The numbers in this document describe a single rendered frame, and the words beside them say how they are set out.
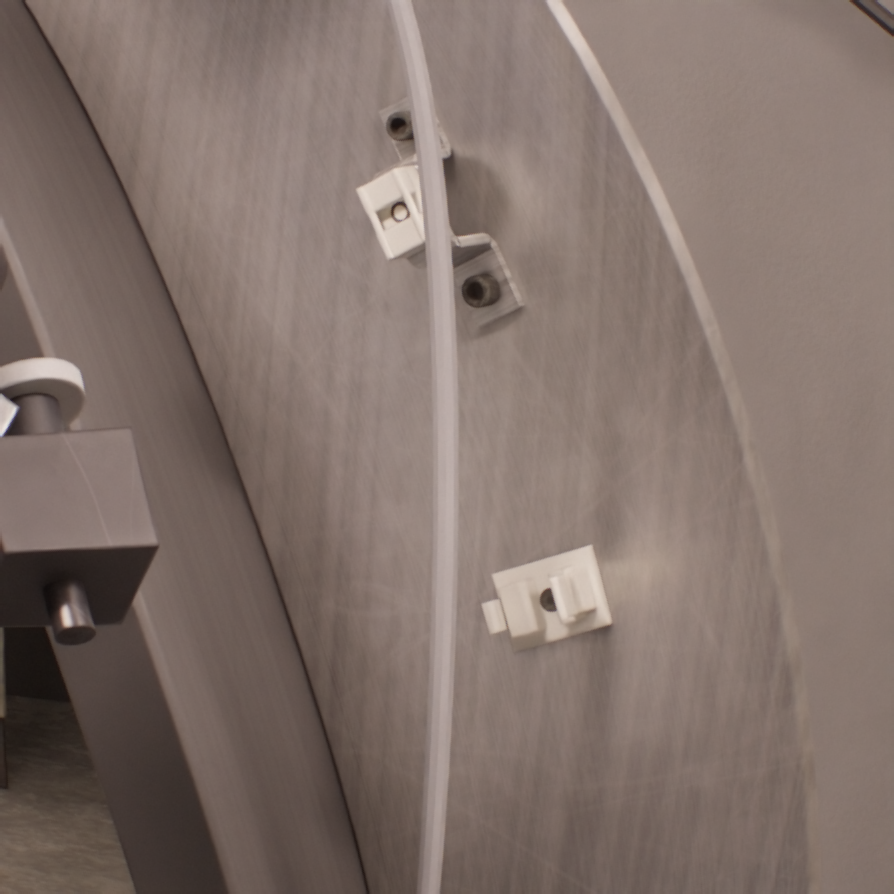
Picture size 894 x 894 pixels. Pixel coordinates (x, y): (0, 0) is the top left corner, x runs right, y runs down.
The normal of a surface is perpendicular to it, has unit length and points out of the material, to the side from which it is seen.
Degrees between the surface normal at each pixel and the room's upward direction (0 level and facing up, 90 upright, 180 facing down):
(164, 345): 57
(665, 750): 90
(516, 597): 90
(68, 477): 50
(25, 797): 0
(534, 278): 90
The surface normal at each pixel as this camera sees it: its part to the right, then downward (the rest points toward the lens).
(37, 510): 0.29, -0.48
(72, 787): 0.07, -0.98
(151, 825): -0.51, 0.12
